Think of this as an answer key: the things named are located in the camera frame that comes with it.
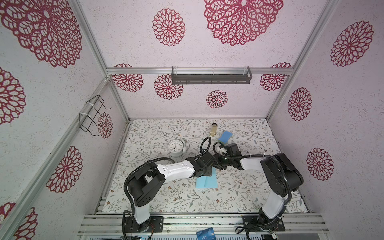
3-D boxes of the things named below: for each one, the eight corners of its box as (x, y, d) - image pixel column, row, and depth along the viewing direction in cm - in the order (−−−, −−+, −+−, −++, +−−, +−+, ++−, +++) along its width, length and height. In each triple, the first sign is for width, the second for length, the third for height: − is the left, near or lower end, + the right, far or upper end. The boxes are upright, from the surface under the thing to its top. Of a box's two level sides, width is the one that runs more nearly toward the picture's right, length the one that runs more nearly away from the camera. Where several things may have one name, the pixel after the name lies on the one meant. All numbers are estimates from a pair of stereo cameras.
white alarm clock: (168, 157, 100) (167, 153, 97) (169, 143, 108) (169, 139, 104) (189, 157, 100) (189, 153, 97) (189, 143, 108) (189, 139, 104)
